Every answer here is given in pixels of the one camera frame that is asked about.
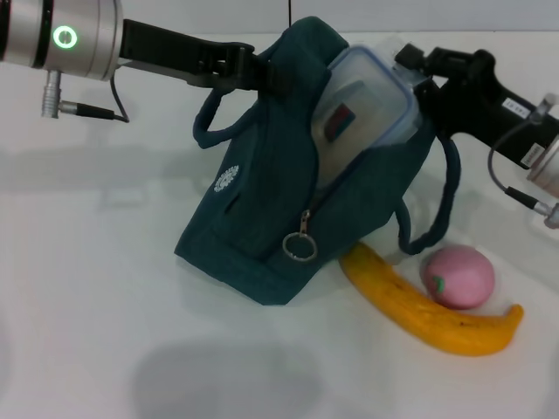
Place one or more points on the yellow banana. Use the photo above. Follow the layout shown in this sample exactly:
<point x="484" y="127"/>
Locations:
<point x="402" y="305"/>

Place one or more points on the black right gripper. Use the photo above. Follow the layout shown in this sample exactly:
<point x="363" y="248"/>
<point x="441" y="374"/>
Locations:
<point x="471" y="100"/>

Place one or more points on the clear plastic box blue lid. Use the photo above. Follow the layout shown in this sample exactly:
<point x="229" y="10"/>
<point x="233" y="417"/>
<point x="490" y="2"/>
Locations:
<point x="371" y="87"/>

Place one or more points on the pink toy peach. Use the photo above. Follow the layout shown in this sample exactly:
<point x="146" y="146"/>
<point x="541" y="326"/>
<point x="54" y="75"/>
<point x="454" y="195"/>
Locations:
<point x="467" y="279"/>

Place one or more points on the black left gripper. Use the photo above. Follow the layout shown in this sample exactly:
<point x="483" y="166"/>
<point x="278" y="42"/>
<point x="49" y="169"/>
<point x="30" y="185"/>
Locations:
<point x="174" y="54"/>

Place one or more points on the dark teal fabric lunch bag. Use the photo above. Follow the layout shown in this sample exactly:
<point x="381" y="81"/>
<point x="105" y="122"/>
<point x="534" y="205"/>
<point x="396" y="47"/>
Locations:
<point x="262" y="196"/>

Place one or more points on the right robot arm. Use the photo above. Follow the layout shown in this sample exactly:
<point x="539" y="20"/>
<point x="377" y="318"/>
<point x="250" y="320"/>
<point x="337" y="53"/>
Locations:
<point x="548" y="166"/>

